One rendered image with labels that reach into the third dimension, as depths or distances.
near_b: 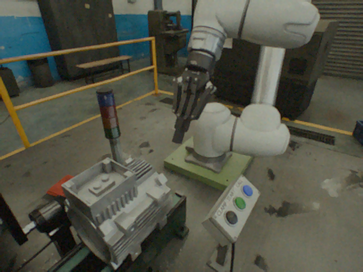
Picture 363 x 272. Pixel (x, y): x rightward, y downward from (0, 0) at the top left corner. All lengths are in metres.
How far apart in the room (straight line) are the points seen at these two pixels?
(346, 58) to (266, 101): 5.94
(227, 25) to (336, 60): 6.31
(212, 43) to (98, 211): 0.46
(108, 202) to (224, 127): 0.57
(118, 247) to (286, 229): 0.59
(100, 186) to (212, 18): 0.47
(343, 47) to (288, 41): 6.21
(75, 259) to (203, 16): 0.68
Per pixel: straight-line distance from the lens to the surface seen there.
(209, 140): 0.92
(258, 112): 0.91
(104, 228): 0.49
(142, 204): 0.54
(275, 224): 0.90
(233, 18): 0.58
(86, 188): 0.54
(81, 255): 0.69
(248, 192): 0.58
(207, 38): 0.57
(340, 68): 6.88
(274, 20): 0.58
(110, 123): 0.85
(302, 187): 1.09
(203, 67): 0.56
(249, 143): 0.89
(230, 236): 0.51
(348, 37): 6.78
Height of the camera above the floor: 1.46
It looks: 31 degrees down
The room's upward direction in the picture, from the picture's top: straight up
